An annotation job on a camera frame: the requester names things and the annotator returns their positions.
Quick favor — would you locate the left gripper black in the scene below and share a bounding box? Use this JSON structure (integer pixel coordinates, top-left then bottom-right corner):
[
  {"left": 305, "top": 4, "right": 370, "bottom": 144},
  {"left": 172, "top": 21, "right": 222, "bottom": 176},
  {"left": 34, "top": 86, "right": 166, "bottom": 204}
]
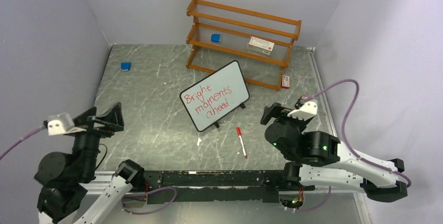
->
[{"left": 66, "top": 100, "right": 124, "bottom": 179}]

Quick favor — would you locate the red whiteboard marker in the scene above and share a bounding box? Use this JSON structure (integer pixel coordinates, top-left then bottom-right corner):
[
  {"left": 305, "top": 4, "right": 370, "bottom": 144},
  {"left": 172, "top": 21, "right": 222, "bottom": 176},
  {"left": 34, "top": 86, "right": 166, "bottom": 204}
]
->
[{"left": 236, "top": 127, "right": 248, "bottom": 159}]

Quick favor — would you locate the whiteboard with black frame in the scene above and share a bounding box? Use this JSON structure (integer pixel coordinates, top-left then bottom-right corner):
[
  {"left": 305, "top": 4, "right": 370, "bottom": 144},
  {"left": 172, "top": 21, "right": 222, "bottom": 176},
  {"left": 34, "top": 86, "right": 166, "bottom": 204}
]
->
[{"left": 179, "top": 61, "right": 250, "bottom": 132}]

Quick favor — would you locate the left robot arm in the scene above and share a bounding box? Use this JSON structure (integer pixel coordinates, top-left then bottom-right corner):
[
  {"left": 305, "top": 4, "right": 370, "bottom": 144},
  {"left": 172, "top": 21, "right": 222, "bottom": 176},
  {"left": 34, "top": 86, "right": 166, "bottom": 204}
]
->
[{"left": 34, "top": 102, "right": 147, "bottom": 223}]

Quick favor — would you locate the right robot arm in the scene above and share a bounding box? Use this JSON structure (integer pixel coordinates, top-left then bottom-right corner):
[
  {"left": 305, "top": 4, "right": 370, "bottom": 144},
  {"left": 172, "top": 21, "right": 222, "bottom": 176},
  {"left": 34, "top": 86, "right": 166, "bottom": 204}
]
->
[{"left": 260, "top": 100, "right": 408, "bottom": 203}]

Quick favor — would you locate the small red white box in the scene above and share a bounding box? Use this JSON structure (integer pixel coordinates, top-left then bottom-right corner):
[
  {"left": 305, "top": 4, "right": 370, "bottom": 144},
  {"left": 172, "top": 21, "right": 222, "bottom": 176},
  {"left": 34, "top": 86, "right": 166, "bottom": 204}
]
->
[{"left": 281, "top": 75, "right": 290, "bottom": 89}]

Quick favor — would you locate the blue eraser on table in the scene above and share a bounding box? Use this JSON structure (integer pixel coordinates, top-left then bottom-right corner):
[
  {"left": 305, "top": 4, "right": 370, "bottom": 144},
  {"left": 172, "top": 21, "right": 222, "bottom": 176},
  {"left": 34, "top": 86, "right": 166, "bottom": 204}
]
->
[{"left": 121, "top": 62, "right": 132, "bottom": 72}]

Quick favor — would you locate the wooden two-tier rack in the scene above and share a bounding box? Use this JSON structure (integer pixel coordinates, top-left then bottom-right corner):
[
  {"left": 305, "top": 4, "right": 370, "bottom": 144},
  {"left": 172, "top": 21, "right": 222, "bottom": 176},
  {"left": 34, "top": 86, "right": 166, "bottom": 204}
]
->
[{"left": 185, "top": 0, "right": 302, "bottom": 91}]

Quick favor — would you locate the white red box on rack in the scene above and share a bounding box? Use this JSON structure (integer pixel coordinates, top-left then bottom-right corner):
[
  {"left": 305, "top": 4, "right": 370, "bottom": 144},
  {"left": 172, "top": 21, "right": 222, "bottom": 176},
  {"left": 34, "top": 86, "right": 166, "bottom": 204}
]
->
[{"left": 247, "top": 37, "right": 275, "bottom": 56}]

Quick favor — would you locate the blue eraser on rack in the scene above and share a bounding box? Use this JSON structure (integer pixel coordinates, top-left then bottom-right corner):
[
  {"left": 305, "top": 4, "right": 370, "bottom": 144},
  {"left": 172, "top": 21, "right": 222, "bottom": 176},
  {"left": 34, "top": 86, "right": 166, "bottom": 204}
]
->
[{"left": 211, "top": 33, "right": 222, "bottom": 43}]

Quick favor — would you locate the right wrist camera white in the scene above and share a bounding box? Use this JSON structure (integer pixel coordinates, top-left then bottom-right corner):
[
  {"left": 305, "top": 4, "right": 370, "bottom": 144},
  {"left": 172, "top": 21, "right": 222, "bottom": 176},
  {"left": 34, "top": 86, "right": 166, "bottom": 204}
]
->
[{"left": 287, "top": 100, "right": 318, "bottom": 121}]

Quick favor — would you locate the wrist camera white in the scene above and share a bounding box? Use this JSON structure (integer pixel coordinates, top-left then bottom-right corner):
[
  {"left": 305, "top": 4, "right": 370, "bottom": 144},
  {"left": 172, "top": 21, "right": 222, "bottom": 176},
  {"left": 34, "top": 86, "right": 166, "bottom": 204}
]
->
[
  {"left": 47, "top": 113, "right": 86, "bottom": 136},
  {"left": 287, "top": 100, "right": 318, "bottom": 121}
]

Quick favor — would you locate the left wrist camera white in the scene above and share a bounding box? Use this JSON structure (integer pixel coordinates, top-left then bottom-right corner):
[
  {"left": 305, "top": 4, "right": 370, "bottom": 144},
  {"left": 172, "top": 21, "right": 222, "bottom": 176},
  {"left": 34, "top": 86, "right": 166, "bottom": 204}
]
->
[{"left": 47, "top": 113, "right": 86, "bottom": 136}]

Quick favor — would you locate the aluminium frame rail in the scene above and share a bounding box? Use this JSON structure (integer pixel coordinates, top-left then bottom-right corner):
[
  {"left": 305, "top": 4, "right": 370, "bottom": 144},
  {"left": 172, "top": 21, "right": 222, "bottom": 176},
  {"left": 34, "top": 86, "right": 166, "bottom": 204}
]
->
[{"left": 46, "top": 46, "right": 372, "bottom": 224}]

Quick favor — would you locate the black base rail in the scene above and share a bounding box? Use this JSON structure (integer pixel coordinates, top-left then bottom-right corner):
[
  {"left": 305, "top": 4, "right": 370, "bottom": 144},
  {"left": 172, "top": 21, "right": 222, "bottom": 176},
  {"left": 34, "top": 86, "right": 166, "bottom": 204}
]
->
[{"left": 144, "top": 170, "right": 315, "bottom": 204}]

